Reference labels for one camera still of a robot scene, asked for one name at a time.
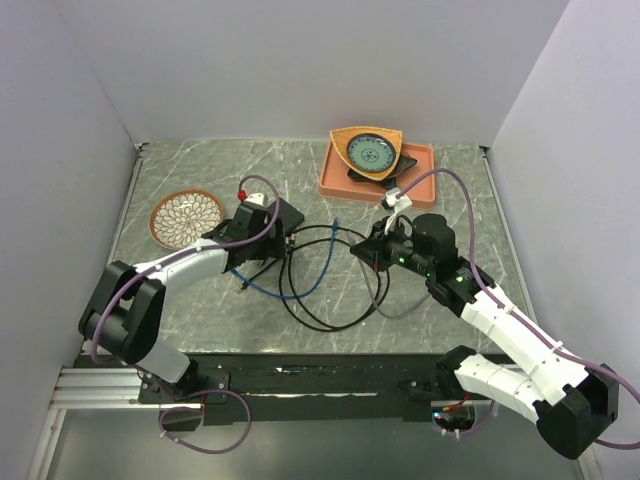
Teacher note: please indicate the teal patterned round plate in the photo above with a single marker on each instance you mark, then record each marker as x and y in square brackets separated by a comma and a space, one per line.
[371, 152]

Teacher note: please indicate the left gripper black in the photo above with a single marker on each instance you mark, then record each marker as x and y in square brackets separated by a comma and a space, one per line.
[274, 247]

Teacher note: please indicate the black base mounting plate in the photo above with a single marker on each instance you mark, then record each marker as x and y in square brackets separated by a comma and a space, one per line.
[305, 387]

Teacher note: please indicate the woven triangular basket plate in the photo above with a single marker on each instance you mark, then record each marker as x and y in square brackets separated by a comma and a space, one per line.
[340, 138]

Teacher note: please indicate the black dish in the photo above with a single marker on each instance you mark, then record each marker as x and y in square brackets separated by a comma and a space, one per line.
[405, 163]

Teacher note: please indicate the black network switch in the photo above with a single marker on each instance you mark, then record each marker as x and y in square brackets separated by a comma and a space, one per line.
[288, 220]

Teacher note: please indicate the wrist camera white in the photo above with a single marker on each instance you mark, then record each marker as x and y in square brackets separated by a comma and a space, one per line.
[395, 203]
[259, 199]

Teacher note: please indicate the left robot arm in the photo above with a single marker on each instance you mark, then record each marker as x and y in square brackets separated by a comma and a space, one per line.
[124, 313]

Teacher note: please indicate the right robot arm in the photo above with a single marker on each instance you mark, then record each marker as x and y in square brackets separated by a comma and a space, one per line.
[570, 401]

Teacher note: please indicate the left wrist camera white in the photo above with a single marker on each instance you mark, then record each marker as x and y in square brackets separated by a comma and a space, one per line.
[259, 199]

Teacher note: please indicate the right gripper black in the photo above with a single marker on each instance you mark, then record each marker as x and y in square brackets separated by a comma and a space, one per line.
[373, 249]

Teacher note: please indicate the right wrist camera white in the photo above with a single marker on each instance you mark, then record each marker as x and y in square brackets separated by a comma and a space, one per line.
[395, 203]

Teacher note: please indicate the salmon rectangular tray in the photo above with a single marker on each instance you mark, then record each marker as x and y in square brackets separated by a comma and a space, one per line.
[334, 182]

